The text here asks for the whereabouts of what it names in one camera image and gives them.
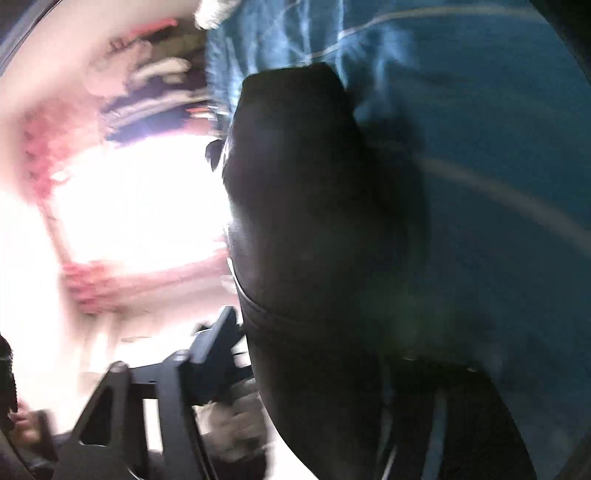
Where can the black leather jacket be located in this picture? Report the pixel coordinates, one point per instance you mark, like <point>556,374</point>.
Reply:
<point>300,207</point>

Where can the white fluffy pillow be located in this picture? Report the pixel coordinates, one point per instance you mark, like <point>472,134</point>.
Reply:
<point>214,11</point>

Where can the bed with blue striped sheet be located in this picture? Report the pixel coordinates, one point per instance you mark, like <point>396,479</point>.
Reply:
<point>485,115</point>

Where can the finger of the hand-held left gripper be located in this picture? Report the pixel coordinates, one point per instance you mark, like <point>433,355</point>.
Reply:
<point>214,355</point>
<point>489,415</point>

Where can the pink floral curtain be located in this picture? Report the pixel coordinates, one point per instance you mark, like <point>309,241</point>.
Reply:
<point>51,152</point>

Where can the person's left hand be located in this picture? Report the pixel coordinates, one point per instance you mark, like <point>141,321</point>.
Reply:
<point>27,427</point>

